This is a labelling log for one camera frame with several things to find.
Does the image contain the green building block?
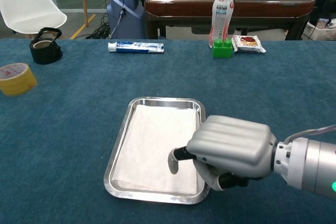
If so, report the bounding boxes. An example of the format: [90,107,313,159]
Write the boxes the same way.
[212,38,234,59]

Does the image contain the brown mahjong table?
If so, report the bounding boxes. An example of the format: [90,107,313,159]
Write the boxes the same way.
[144,0,316,41]

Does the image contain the black cable bundle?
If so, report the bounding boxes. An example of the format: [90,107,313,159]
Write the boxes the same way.
[85,14,116,40]

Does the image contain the clear pink drink bottle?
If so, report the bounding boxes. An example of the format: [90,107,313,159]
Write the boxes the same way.
[208,0,234,49]

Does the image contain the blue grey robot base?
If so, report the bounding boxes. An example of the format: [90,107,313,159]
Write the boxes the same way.
[106,0,146,40]

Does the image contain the stainless steel tray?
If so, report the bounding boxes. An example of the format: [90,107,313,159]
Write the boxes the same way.
[103,97,211,205]

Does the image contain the white storage box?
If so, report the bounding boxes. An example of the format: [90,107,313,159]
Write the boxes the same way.
[304,18,336,41]

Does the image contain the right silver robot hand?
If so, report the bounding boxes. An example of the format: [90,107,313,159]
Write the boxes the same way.
[167,115,278,191]

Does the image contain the white red snack packet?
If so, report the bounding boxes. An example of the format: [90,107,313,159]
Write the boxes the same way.
[232,35,267,54]

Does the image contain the white blue toothpaste tube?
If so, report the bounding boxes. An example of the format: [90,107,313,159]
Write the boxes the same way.
[108,40,165,54]

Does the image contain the black teapot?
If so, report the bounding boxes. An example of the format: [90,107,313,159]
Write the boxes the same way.
[29,27,64,65]

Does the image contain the white chair wooden legs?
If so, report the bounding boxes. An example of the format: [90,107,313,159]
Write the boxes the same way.
[0,0,68,39]

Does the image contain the white paper sheet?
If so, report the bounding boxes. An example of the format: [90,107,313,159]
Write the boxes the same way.
[111,104,202,195]

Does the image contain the yellow tape roll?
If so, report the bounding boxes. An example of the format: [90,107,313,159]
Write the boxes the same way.
[0,62,38,97]

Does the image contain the right wrist cable bundle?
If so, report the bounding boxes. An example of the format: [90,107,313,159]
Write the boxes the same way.
[284,123,336,145]

